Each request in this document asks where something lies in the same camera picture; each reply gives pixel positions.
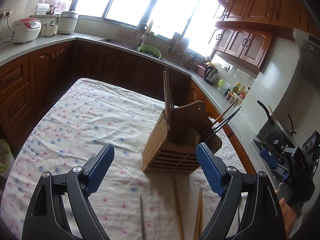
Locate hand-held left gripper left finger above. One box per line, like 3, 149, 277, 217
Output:
22, 143, 115, 240

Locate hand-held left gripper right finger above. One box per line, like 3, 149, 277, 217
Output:
196, 142, 285, 240

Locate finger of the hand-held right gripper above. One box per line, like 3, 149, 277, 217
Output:
274, 166, 292, 183
260, 150, 278, 169

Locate wooden utensil holder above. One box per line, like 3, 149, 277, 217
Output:
142, 101, 223, 175

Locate dark chopsticks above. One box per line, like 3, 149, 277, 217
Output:
207, 108, 242, 142

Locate brown wooden chopstick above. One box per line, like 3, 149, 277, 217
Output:
172, 177, 185, 240

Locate reddish wooden chopstick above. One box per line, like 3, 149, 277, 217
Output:
212, 98, 239, 126

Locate dark wooden chopstick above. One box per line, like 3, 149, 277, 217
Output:
165, 65, 173, 130
163, 71, 169, 125

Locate person's right hand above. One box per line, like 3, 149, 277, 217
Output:
274, 190, 305, 239

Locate black wok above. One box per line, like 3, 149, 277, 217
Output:
257, 100, 300, 143

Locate floral white tablecloth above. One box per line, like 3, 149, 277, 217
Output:
4, 77, 250, 240

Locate row of seasoning jars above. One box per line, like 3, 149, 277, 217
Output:
225, 82, 250, 103

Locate green cup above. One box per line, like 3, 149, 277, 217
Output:
217, 79, 230, 92

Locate steel electric kettle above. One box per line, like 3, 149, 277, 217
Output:
203, 65, 219, 83

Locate green waste bin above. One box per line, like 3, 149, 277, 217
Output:
0, 139, 11, 173

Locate wooden base cabinets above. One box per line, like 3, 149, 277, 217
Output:
0, 40, 250, 175

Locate steel range hood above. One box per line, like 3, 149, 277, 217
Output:
292, 27, 320, 85

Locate kitchen sink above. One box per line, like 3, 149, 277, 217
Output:
99, 38, 165, 62

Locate green colander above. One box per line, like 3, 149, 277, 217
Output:
138, 45, 162, 58

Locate grey kitchen countertop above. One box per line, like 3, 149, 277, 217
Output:
0, 30, 265, 165

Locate metal sink faucet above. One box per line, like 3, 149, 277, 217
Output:
135, 22, 148, 49

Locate small white appliance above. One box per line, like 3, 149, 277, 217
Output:
41, 21, 59, 37

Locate large white rice cooker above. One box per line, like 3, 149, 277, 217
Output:
57, 10, 79, 35

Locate pink and white rice cooker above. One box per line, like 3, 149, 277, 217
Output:
11, 18, 42, 43

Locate kitchen window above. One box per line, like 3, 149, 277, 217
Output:
72, 0, 220, 53

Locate wooden wall cabinets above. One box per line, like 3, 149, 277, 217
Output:
212, 0, 310, 72

